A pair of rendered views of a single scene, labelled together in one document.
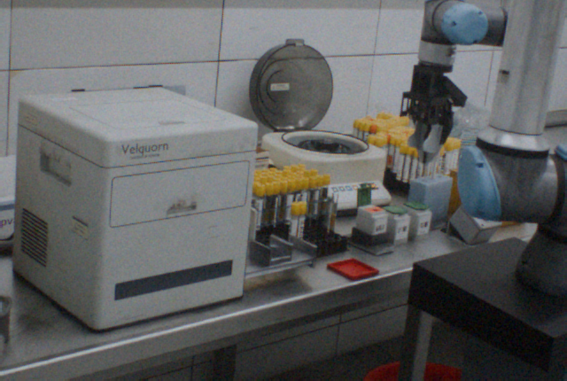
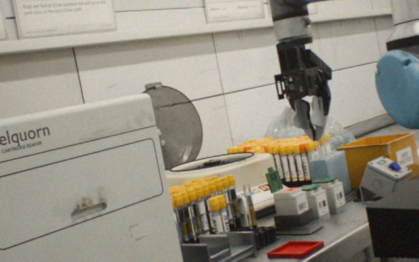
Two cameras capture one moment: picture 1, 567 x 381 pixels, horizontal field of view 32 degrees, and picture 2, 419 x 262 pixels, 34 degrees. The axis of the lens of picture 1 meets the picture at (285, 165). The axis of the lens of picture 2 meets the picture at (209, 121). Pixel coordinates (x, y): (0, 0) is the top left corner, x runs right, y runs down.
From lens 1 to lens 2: 69 cm
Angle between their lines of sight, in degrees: 14
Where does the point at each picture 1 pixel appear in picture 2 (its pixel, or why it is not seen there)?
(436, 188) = (334, 162)
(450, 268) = (408, 200)
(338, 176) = (237, 184)
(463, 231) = (379, 190)
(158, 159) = (40, 149)
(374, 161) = (264, 162)
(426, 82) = (292, 59)
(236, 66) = not seen: hidden behind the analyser
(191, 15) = (50, 82)
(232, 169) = (136, 151)
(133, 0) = not seen: outside the picture
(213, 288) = not seen: outside the picture
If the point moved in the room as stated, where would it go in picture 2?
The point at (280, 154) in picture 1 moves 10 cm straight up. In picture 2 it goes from (174, 183) to (165, 138)
